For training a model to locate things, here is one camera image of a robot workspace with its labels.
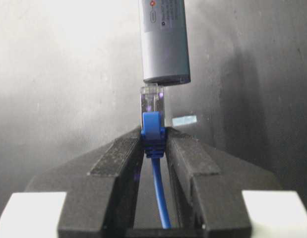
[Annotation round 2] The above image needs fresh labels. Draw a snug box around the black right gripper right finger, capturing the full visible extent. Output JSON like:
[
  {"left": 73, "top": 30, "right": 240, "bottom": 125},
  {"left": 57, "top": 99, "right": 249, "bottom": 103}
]
[{"left": 166, "top": 127, "right": 307, "bottom": 238}]

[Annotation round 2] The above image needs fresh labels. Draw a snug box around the grey USB hub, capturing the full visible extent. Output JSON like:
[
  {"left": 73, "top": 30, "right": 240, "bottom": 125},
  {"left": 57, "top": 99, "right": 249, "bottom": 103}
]
[{"left": 138, "top": 0, "right": 191, "bottom": 86}]

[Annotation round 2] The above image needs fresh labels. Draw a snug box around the blue LAN cable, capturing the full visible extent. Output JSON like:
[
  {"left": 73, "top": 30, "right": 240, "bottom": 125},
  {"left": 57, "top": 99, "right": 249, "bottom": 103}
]
[{"left": 138, "top": 84, "right": 173, "bottom": 229}]

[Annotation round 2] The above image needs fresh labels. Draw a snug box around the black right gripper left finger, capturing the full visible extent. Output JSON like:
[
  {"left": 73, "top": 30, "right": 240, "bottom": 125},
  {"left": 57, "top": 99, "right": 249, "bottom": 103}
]
[{"left": 0, "top": 128, "right": 143, "bottom": 238}]

